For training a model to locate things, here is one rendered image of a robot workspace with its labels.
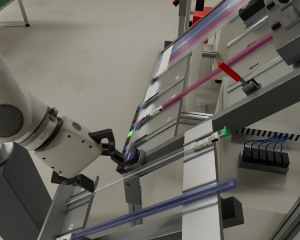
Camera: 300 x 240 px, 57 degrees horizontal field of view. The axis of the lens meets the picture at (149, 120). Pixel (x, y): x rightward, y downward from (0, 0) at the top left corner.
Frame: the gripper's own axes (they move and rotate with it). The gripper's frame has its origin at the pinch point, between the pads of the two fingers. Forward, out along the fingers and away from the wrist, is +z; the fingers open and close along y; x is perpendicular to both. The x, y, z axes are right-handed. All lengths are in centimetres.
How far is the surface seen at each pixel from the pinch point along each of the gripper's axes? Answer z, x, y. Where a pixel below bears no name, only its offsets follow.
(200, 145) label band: 4.9, 5.6, -19.8
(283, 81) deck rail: 8.8, 1.3, -39.8
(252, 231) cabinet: 65, -8, -9
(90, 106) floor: 47, -147, 46
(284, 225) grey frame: 60, -1, -20
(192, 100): 82, -118, -18
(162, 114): 18.0, -31.2, -11.9
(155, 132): 17.6, -25.1, -7.3
